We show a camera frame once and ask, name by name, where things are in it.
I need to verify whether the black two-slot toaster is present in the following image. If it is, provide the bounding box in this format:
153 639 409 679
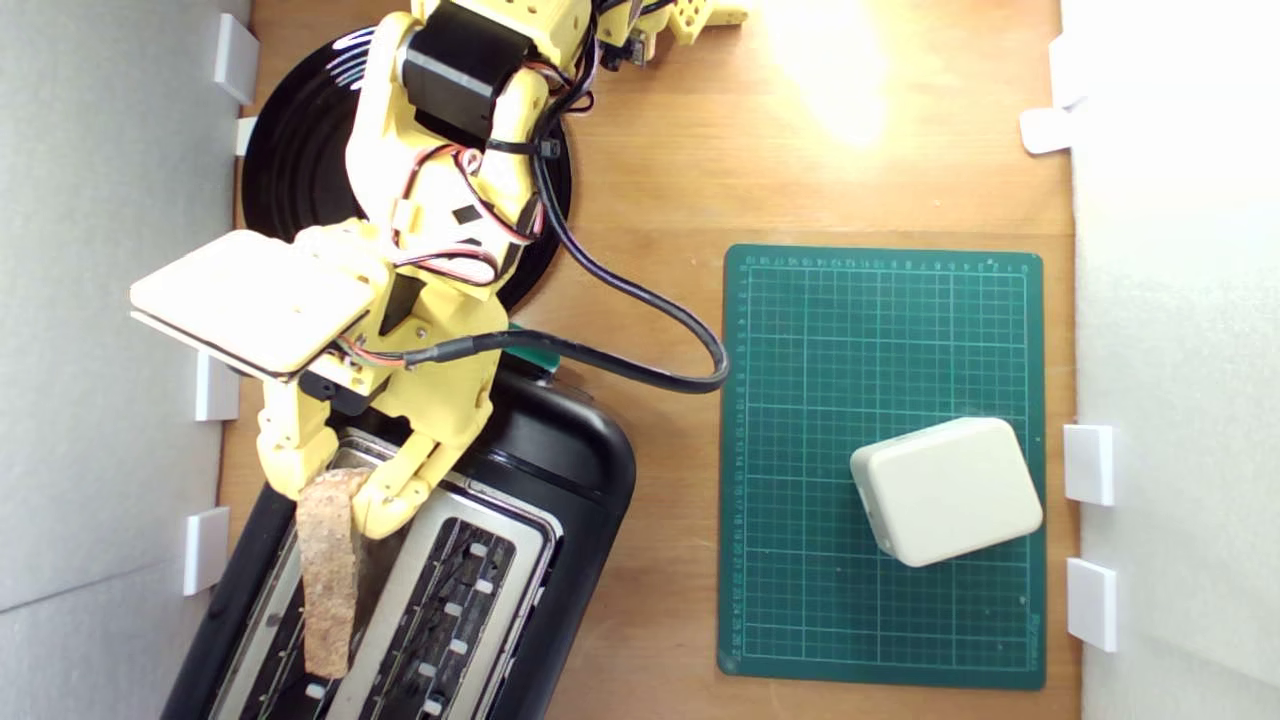
160 345 638 720

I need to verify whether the black plate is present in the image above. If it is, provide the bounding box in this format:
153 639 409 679
241 28 573 313

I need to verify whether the white block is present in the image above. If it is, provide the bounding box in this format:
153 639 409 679
849 417 1044 569

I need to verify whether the yellow wrist camera mount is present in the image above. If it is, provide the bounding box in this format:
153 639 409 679
128 228 379 386

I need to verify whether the brown bread slice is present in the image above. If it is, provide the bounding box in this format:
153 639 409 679
295 467 373 681

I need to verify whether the green cutting mat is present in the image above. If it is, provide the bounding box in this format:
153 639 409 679
717 244 1047 691

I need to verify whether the green toaster lever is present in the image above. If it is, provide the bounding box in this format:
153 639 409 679
505 322 563 376

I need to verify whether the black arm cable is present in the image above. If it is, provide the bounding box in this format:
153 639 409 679
400 140 731 394

